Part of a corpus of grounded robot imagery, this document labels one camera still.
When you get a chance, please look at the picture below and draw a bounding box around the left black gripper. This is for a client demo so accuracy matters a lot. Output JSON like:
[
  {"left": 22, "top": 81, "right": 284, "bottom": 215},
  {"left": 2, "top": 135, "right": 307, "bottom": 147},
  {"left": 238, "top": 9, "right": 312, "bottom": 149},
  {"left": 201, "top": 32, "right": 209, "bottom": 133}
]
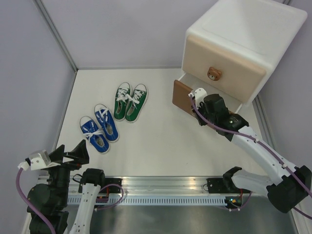
[{"left": 46, "top": 138, "right": 89, "bottom": 206}]

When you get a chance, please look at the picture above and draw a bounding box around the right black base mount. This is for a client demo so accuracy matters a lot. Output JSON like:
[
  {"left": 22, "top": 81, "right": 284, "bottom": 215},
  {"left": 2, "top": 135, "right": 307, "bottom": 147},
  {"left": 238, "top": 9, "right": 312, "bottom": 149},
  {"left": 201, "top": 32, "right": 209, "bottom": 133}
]
[{"left": 206, "top": 177, "right": 228, "bottom": 194}]

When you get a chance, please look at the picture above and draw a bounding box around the left corner aluminium post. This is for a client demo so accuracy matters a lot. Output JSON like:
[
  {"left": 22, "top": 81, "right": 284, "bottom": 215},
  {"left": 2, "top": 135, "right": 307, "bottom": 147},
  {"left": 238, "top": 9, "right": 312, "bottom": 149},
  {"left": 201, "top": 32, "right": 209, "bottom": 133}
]
[{"left": 33, "top": 0, "right": 78, "bottom": 74}]

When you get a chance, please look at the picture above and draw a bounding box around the right aluminium frame rail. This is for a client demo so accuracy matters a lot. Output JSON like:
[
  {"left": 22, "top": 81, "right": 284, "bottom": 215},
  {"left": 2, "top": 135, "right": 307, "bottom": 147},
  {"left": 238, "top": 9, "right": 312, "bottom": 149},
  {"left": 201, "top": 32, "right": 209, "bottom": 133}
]
[{"left": 252, "top": 95, "right": 277, "bottom": 150}]

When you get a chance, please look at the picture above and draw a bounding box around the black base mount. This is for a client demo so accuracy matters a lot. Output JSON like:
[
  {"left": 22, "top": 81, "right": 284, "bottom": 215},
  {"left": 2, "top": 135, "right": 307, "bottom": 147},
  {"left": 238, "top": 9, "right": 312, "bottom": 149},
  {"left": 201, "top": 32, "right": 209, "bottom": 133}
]
[
  {"left": 99, "top": 178, "right": 122, "bottom": 195},
  {"left": 206, "top": 177, "right": 228, "bottom": 194}
]

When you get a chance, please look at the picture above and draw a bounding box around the white cabinet shell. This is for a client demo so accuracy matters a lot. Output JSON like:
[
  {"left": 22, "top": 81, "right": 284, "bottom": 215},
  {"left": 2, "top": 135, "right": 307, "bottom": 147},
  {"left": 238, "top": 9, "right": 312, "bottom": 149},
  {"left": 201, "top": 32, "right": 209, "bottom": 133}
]
[{"left": 184, "top": 0, "right": 308, "bottom": 98}]

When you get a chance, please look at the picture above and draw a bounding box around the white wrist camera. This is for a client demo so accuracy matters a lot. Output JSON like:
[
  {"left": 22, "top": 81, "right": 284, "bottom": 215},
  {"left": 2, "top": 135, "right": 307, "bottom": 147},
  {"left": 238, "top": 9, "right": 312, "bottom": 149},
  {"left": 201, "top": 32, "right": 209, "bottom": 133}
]
[
  {"left": 188, "top": 88, "right": 207, "bottom": 108},
  {"left": 18, "top": 150, "right": 60, "bottom": 171}
]

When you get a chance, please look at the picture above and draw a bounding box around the beige upper drawer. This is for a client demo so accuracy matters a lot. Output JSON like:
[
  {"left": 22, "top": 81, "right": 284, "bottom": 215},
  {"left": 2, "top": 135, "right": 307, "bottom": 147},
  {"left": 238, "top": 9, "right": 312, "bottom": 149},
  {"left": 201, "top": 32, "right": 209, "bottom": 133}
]
[{"left": 182, "top": 35, "right": 266, "bottom": 104}]

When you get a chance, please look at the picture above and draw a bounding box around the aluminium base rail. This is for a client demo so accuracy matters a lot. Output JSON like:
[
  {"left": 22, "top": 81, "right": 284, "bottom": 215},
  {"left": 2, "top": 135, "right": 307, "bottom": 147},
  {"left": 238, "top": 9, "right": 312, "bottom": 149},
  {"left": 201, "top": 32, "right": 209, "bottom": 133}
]
[{"left": 36, "top": 174, "right": 269, "bottom": 195}]

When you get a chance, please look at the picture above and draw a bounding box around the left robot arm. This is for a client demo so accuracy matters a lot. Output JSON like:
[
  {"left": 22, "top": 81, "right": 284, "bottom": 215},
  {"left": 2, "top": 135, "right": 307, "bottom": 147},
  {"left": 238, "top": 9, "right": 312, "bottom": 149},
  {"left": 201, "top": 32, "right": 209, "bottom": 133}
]
[{"left": 26, "top": 140, "right": 106, "bottom": 234}]

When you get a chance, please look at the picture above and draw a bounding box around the left green sneaker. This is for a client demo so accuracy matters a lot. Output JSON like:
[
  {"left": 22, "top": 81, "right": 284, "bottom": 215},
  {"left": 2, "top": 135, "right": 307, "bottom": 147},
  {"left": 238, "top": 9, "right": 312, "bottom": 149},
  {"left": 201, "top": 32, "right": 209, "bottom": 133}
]
[{"left": 114, "top": 82, "right": 132, "bottom": 121}]

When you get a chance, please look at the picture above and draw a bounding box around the upper bear knob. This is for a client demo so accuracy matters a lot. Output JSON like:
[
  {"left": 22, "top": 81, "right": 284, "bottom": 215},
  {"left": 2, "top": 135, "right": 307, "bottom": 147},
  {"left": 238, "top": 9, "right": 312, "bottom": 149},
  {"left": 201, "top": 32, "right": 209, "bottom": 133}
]
[{"left": 207, "top": 67, "right": 222, "bottom": 81}]

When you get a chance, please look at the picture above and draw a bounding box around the blue sneaker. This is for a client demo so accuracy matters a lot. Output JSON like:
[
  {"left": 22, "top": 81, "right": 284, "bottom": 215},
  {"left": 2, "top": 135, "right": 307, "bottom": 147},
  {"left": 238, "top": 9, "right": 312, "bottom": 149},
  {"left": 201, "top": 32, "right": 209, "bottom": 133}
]
[
  {"left": 79, "top": 116, "right": 110, "bottom": 154},
  {"left": 94, "top": 104, "right": 119, "bottom": 142}
]

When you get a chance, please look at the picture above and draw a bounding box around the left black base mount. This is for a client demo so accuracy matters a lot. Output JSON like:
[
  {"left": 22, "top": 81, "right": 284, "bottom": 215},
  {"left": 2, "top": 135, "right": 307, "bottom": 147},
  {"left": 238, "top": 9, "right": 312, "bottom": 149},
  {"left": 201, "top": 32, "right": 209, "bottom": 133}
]
[{"left": 99, "top": 178, "right": 122, "bottom": 195}]

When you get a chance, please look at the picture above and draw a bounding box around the right green sneaker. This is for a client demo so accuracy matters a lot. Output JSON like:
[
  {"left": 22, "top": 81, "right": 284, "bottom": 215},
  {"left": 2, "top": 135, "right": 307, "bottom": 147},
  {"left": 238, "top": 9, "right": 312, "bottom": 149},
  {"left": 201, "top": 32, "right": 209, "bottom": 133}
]
[{"left": 125, "top": 84, "right": 148, "bottom": 123}]

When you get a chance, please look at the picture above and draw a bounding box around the brown drawer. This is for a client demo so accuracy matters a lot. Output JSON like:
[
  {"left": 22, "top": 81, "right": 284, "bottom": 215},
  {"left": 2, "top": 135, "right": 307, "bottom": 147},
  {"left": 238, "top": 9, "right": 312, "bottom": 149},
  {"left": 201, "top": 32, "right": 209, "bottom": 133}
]
[{"left": 172, "top": 73, "right": 243, "bottom": 115}]

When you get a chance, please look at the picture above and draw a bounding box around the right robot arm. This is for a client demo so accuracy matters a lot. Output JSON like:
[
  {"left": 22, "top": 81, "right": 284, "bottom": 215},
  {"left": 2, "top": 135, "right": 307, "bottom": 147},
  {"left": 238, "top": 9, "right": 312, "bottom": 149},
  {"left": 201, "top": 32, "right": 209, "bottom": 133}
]
[{"left": 189, "top": 94, "right": 312, "bottom": 213}]

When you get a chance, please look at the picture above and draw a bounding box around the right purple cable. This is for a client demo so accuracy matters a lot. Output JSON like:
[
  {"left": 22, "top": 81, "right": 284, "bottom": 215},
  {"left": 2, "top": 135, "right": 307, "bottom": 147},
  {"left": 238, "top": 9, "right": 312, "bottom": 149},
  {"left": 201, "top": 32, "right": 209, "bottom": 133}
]
[{"left": 190, "top": 96, "right": 312, "bottom": 215}]

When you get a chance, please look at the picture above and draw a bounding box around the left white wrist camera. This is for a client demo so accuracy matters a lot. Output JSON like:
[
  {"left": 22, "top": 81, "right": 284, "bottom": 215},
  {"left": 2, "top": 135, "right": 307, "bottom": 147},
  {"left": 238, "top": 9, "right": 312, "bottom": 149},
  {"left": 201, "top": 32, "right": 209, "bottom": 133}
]
[{"left": 18, "top": 150, "right": 60, "bottom": 171}]

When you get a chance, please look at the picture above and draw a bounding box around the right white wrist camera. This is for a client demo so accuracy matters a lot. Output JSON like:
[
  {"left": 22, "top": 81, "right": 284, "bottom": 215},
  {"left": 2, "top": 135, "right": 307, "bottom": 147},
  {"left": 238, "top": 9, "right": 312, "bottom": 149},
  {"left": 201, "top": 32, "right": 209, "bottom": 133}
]
[{"left": 188, "top": 88, "right": 207, "bottom": 108}]

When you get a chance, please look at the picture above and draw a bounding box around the white slotted cable duct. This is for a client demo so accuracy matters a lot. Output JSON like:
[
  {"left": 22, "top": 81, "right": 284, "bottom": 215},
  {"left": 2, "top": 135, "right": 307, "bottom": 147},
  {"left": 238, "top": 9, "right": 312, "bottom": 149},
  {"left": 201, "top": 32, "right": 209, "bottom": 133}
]
[{"left": 67, "top": 195, "right": 227, "bottom": 206}]

